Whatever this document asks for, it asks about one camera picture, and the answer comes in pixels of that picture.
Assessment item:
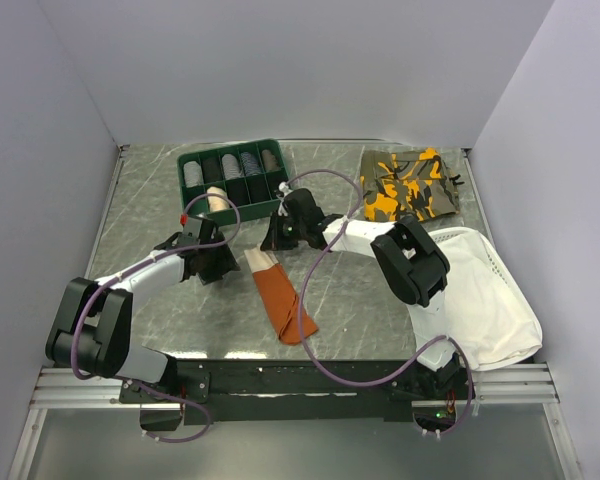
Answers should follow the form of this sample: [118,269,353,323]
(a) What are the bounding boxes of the camouflage orange shorts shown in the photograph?
[360,147,463,222]

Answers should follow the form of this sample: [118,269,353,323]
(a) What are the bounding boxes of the purple cable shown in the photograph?
[70,192,241,444]
[277,169,476,437]

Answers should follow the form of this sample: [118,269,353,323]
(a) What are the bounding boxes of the brown rolled sock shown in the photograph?
[261,149,280,172]

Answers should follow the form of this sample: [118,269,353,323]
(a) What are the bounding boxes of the grey striped rolled sock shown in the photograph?
[182,161,203,188]

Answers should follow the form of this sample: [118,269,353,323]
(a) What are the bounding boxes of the white grey rolled sock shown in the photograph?
[221,153,242,180]

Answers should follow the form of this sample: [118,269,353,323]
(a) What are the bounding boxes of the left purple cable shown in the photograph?
[70,192,241,444]

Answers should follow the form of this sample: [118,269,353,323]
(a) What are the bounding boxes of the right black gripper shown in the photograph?
[261,210,307,251]

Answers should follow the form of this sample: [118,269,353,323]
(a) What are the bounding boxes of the green divided organizer tray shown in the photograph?
[177,139,289,226]

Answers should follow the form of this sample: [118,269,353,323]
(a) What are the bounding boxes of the beige rolled underwear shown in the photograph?
[206,186,230,213]

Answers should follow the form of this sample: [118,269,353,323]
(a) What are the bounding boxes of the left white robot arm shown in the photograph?
[45,215,239,402]

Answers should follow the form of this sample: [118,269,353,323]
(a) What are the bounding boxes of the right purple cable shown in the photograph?
[277,169,476,437]

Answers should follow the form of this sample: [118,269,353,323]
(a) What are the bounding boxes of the dark grey rolled sock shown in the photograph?
[201,157,223,183]

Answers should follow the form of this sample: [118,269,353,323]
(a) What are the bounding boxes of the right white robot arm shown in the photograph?
[260,182,453,399]

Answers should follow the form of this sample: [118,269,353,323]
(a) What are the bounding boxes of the blue striped rolled sock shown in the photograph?
[240,151,262,176]

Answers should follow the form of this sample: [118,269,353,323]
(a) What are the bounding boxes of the orange underwear beige waistband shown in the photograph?
[244,247,319,345]

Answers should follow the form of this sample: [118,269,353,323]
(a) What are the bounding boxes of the white laundry basket with cloth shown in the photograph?
[431,227,543,371]

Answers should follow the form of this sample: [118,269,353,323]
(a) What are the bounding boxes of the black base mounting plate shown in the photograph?
[119,356,474,432]

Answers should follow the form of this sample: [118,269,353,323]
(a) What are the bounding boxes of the aluminium rail frame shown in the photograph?
[29,364,559,410]

